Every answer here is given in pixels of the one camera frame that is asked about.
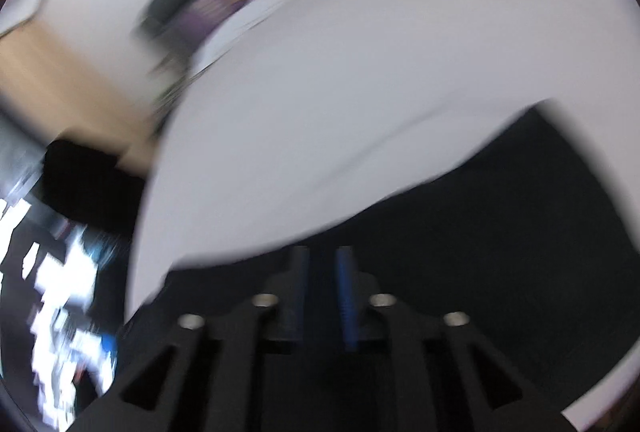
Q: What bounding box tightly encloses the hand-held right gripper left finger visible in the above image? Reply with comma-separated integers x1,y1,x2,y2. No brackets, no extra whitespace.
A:
75,246,312,432

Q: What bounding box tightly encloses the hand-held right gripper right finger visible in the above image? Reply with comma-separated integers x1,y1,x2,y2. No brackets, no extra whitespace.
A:
335,246,577,432

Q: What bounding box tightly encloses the dark object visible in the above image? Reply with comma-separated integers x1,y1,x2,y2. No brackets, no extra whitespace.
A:
42,138,148,233

